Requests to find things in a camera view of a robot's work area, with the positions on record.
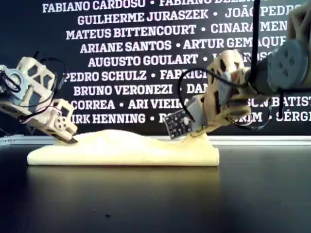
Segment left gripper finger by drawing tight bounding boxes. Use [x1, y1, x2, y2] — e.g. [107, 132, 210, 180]
[50, 132, 71, 144]
[63, 121, 79, 144]

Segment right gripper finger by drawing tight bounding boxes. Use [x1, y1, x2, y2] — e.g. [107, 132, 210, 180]
[190, 122, 216, 138]

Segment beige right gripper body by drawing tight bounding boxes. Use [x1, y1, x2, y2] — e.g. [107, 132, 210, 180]
[206, 72, 251, 130]

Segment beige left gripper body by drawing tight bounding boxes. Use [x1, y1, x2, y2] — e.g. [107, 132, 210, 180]
[25, 99, 75, 136]

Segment pale yellow square cloth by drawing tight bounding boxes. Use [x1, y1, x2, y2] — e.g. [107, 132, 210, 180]
[26, 129, 220, 167]

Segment black banner with white names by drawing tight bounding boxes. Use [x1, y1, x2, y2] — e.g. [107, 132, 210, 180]
[0, 0, 311, 136]

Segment grey right camera bracket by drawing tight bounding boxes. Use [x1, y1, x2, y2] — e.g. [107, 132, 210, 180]
[186, 97, 207, 129]

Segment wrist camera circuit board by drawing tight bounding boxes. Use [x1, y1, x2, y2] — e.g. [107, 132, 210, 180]
[164, 109, 195, 141]

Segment black left arm cable loops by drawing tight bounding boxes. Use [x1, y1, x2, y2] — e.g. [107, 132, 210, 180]
[0, 50, 69, 124]

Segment thick black camera cable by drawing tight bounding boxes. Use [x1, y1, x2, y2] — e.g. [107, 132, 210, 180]
[176, 0, 262, 123]

